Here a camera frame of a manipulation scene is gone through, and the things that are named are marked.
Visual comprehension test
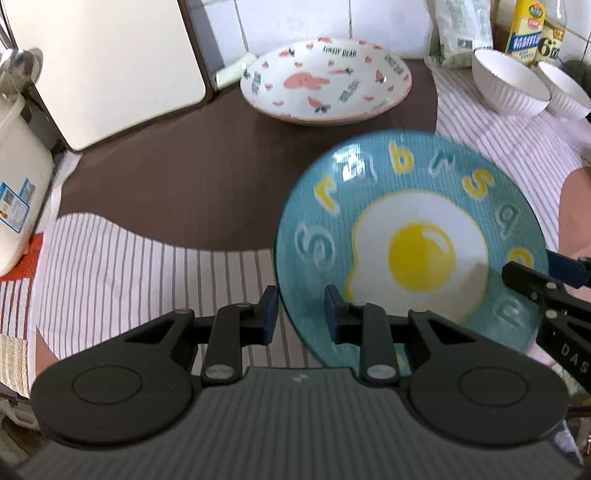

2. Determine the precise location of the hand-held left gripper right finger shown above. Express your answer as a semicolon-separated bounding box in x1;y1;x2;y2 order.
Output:
324;285;482;386

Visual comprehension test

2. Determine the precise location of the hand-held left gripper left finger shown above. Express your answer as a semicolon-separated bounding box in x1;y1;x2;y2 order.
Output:
124;285;279;386

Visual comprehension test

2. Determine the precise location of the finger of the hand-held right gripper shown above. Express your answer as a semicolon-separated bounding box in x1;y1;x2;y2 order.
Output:
501;260;591;371
547;250;591;291

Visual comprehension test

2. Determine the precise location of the blue fried egg plate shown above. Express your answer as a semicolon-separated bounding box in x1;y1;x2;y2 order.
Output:
273;130;551;377

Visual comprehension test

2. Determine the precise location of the white ribbed bowl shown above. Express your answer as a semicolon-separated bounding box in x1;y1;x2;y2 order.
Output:
471;47;553;116
536;60;591;121

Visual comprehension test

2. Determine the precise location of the white pink rabbit plate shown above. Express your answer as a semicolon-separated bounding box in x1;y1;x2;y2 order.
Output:
239;39;413;126

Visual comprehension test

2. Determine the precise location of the striped patchwork tablecloth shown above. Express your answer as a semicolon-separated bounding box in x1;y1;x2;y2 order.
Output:
0;58;591;432

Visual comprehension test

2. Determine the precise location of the clear bottle with pale label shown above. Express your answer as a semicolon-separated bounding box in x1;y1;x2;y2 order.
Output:
533;0;570;66

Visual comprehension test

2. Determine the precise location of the yellow label oil bottle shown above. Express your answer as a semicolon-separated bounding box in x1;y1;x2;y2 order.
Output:
503;0;549;64

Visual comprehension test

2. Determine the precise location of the orange mat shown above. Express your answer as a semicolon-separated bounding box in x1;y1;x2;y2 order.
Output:
0;232;45;283

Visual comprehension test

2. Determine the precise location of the white green roll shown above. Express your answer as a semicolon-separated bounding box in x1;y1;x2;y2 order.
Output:
210;52;257;91

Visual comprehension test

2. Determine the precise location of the white green packet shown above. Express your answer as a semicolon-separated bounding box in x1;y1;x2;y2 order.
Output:
426;0;496;71

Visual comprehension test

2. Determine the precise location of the white rice cooker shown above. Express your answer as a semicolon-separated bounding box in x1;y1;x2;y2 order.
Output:
0;90;56;278

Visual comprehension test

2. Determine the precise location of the white cutting board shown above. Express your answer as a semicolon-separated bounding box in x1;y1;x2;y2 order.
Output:
0;0;214;152

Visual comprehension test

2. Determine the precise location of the round metal lid knob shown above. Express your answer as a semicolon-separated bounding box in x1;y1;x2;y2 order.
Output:
0;46;45;95

